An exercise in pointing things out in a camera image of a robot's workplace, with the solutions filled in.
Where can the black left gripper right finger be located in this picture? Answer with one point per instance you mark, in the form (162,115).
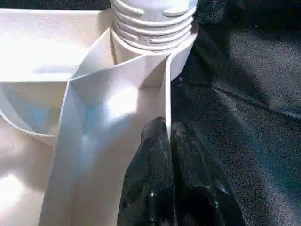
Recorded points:
(202,193)

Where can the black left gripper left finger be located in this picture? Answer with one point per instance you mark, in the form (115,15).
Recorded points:
(150,183)

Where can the white plastic table leg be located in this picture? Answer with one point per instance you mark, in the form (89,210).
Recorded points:
(153,23)

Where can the white plastic table top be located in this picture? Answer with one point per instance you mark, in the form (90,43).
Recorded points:
(51,56)

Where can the black work surface mat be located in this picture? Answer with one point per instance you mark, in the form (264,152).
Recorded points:
(244,117)

